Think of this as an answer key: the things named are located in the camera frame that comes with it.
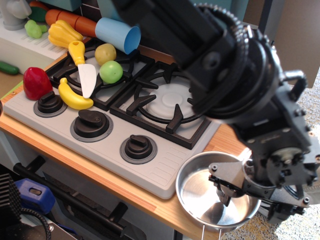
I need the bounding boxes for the dark green toy vegetable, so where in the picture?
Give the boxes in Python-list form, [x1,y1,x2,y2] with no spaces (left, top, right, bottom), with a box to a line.
[28,6,47,23]

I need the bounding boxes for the blue plastic clamp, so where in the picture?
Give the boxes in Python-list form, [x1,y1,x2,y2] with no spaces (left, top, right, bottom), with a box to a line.
[14,178,56,215]

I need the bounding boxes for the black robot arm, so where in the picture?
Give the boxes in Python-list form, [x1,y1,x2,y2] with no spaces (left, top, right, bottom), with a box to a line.
[113,0,320,224]

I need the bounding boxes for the left black burner grate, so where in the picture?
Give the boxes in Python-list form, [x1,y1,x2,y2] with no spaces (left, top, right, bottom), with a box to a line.
[45,39,155,110]

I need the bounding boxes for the black braided cable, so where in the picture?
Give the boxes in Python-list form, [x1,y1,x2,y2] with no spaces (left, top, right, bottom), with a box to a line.
[18,207,52,240]

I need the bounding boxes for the black burner grate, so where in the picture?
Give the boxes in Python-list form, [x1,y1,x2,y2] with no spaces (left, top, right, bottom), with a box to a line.
[45,39,155,110]
[110,61,215,150]

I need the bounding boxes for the red toy pepper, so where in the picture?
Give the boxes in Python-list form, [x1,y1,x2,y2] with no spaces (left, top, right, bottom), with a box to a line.
[23,67,53,101]

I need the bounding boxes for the green toy cucumber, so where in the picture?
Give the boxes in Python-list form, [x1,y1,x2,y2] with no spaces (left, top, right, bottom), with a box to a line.
[0,61,19,75]

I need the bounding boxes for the yellow toy banana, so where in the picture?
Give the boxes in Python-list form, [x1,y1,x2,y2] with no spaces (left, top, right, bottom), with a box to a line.
[58,77,94,110]

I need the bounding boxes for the left black stove knob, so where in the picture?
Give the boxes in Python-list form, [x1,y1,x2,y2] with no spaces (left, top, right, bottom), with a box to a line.
[33,91,68,118]

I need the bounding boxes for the white toy sink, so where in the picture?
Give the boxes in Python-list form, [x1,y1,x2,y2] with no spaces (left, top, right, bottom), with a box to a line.
[0,20,67,73]

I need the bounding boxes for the light blue plastic cup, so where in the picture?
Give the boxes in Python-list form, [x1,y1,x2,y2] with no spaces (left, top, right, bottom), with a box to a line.
[95,17,141,55]

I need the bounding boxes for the stainless steel pan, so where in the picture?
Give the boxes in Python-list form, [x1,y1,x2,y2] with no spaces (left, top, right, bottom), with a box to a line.
[175,151,261,234]

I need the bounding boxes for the black oven door handle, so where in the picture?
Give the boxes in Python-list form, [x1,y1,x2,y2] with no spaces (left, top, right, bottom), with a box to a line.
[13,156,128,237]

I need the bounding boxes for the right black burner grate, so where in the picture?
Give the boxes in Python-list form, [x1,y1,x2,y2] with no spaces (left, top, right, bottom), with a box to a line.
[110,61,215,150]

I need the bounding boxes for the yellow toy potato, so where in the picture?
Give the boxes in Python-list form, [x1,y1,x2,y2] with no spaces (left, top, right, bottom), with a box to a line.
[94,43,117,66]

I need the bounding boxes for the green toy broccoli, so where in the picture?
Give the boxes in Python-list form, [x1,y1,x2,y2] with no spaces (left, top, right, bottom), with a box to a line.
[24,19,48,39]

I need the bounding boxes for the middle black stove knob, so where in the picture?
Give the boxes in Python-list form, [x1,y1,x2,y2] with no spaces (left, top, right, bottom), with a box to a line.
[70,109,114,143]

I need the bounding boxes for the yellow toy bell pepper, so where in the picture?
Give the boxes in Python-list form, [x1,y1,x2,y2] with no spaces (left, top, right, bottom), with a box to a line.
[48,20,83,49]

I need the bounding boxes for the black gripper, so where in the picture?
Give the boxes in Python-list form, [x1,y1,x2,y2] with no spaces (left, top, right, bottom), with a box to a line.
[208,158,312,224]

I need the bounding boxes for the black stove knob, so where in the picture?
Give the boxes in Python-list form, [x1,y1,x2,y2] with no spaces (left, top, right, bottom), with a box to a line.
[70,109,114,143]
[33,91,68,118]
[119,134,158,165]

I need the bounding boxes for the orange toy carrot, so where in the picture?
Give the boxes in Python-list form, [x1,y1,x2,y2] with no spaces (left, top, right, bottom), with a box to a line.
[45,9,97,38]

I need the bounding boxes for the grey toy faucet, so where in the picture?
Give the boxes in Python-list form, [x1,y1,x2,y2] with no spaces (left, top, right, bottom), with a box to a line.
[0,0,32,31]

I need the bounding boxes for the grey toy stove top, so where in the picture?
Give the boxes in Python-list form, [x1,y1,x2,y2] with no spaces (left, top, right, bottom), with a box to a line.
[2,37,222,200]

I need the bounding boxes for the right black stove knob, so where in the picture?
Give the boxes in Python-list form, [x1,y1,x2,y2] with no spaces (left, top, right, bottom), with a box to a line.
[119,134,158,165]

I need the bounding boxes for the yellow handled toy knife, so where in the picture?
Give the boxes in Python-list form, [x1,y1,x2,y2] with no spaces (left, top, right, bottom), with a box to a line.
[68,40,97,99]

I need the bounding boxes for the green toy apple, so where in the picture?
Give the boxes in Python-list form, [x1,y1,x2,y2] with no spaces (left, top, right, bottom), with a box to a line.
[99,60,123,84]

